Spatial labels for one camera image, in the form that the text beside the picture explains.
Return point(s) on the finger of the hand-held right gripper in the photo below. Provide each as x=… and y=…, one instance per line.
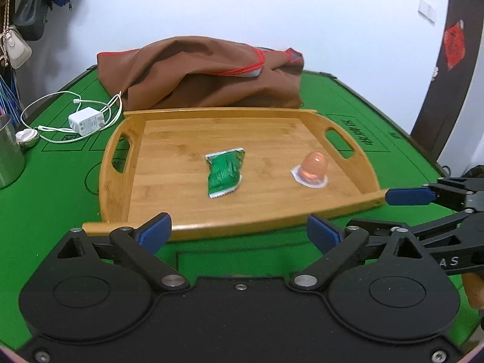
x=442, y=227
x=410, y=196

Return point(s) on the beige small purse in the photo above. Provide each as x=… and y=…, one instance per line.
x=17, y=51

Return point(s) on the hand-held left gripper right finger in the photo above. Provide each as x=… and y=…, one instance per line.
x=323, y=234

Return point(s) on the brown cloth bag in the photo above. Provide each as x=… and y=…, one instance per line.
x=211, y=79

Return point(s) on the white wall switch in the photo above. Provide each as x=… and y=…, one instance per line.
x=427, y=10

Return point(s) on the green snack packet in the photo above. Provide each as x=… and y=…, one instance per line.
x=223, y=172

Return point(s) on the wooden tray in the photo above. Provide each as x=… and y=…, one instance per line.
x=181, y=181

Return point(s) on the metal cup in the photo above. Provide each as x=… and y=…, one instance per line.
x=9, y=155

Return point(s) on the white charger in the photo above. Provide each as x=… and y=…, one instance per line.
x=85, y=121

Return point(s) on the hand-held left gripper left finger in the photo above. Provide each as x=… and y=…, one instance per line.
x=155, y=230

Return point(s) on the red door decoration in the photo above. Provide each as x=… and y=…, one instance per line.
x=453, y=45

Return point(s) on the black bag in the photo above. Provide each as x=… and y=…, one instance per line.
x=32, y=15

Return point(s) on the dark door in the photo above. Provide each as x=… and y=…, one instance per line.
x=453, y=106

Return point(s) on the pink jelly cup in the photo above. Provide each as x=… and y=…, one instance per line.
x=313, y=164

